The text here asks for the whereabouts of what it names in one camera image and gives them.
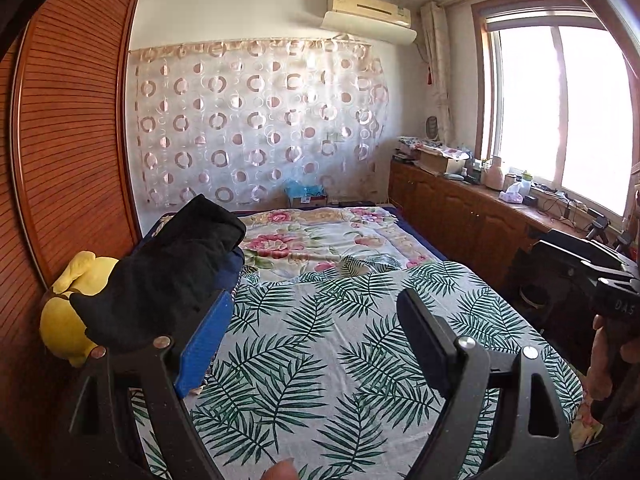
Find pile of printed packets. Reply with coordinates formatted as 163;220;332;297
395;135;441;163

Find folded navy cloth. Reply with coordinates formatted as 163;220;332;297
137;212;246;296

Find open cardboard box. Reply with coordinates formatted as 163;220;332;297
417;147;468;176

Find beige floral window curtain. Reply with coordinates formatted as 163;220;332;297
420;1;453;143

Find pink thermos jug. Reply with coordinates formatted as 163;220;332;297
484;155;505;191

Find black printed T-shirt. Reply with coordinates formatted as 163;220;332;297
69;194;248;353

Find leaf-printed bed sheet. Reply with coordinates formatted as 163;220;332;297
127;260;583;480

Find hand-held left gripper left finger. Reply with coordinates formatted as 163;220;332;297
60;288;235;480

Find dark waste bin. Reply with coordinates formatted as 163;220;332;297
517;284;551;311

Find long wooden cabinet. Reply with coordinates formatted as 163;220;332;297
388;157;601;306

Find black mini tripod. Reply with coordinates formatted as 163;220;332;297
586;214;610;247

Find sheer circle-patterned curtain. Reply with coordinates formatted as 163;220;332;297
129;37;391;208

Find wooden louvered wardrobe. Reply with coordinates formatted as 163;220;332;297
0;0;142;461

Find person's right hand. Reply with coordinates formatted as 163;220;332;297
586;314;628;403

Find wooden framed window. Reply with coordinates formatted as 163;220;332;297
470;0;633;221

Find yellow plush toy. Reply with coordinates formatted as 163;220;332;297
40;251;121;367

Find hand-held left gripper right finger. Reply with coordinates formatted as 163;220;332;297
396;287;573;480

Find person's left hand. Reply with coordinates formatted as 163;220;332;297
262;457;298;480

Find blue tissue box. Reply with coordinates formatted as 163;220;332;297
285;180;329;208

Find black cable tangle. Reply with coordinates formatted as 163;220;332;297
537;187;588;221

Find floral blanket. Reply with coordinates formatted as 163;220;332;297
160;207;448;286

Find wall air conditioner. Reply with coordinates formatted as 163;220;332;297
320;0;418;45

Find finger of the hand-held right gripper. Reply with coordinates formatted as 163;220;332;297
547;229;633;267
531;240;606;286

